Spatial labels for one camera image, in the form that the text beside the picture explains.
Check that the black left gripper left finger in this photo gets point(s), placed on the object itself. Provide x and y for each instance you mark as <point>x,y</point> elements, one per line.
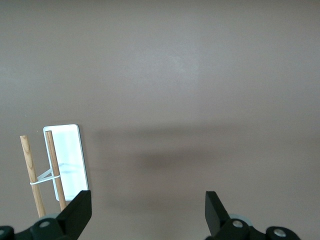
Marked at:
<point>75,215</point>

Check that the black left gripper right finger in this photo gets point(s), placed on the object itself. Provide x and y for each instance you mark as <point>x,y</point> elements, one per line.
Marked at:
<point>215,215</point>

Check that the white rack base tray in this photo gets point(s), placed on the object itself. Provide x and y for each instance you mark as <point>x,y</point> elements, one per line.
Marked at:
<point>72,155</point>

